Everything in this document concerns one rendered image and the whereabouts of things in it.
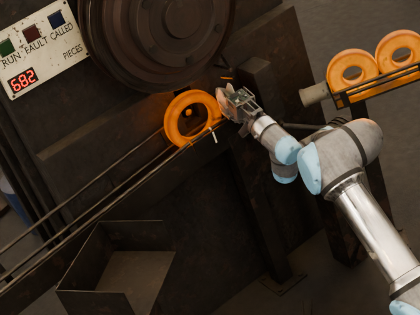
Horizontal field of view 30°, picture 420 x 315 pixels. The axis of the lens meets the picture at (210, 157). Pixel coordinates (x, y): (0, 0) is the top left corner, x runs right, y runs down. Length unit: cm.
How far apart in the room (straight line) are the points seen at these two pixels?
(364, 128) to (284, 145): 33
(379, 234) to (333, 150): 23
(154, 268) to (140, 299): 10
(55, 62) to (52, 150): 25
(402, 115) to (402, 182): 47
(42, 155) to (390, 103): 182
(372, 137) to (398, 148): 137
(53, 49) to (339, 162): 86
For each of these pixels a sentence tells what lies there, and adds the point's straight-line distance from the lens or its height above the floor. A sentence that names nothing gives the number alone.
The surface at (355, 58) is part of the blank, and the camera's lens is 242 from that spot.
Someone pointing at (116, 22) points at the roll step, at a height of 117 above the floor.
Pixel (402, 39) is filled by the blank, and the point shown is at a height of 78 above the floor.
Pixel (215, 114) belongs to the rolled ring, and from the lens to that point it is 240.
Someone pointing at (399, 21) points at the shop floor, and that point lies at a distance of 428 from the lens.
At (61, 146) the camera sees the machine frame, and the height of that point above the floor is 87.
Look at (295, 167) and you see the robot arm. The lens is 231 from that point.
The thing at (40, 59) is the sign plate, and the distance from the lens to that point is 222.
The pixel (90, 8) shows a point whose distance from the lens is 210.
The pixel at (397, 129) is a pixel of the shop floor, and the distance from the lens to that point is 342.
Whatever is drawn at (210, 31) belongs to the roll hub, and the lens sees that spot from 220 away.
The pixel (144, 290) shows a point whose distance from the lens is 209.
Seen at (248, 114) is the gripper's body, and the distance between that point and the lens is 228.
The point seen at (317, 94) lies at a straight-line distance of 245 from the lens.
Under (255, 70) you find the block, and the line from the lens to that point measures 243.
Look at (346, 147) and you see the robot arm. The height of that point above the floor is 83.
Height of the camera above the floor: 191
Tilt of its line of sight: 32 degrees down
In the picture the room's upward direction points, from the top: 21 degrees counter-clockwise
